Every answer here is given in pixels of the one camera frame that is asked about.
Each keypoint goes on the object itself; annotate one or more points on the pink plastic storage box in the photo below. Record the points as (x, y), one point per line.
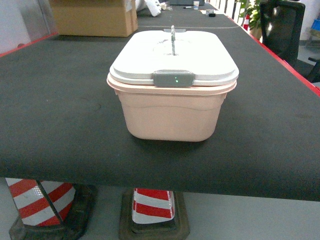
(187, 114)

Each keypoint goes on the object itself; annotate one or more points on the white lid with grey handle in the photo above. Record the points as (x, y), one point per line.
(174, 59)

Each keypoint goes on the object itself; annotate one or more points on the cardboard box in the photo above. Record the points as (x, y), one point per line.
(95, 18)

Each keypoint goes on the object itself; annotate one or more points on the red white cone middle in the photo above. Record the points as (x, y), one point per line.
(149, 214)

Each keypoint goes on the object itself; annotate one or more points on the white paper cup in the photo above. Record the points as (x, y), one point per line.
(196, 5)

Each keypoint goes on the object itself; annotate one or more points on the red white traffic cone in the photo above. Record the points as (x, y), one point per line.
(246, 22)

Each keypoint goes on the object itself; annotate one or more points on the red white cone left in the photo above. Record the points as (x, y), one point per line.
(50, 210)

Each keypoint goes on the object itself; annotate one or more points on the green potted plant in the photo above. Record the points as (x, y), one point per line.
(251, 7)

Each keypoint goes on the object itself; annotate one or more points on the black office chair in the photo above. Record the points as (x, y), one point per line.
(281, 25)

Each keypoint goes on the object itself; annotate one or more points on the red metal table frame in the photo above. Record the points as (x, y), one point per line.
(34, 66)

